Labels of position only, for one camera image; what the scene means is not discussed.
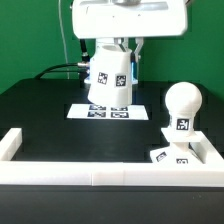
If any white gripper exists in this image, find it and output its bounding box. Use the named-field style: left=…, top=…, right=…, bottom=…
left=72, top=0, right=187, bottom=62

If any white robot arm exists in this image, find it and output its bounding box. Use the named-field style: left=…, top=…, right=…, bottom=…
left=72, top=0, right=187, bottom=93

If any black cable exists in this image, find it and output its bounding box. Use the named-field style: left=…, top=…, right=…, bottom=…
left=33, top=62, right=90, bottom=82

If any white lamp shade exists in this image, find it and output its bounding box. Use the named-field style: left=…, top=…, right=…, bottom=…
left=88, top=45, right=132, bottom=107

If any grey hanging cable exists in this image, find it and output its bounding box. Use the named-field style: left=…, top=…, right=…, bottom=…
left=58, top=0, right=71, bottom=80

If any white marker sheet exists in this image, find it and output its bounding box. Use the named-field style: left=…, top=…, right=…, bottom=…
left=67, top=104, right=149, bottom=120

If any white U-shaped fence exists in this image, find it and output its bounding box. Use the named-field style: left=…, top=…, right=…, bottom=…
left=0, top=128, right=224, bottom=187

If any white lamp bulb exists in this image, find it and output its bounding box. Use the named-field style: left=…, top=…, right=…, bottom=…
left=165, top=82, right=202, bottom=136

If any white lamp base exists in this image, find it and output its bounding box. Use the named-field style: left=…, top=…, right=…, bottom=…
left=150, top=128, right=202, bottom=165

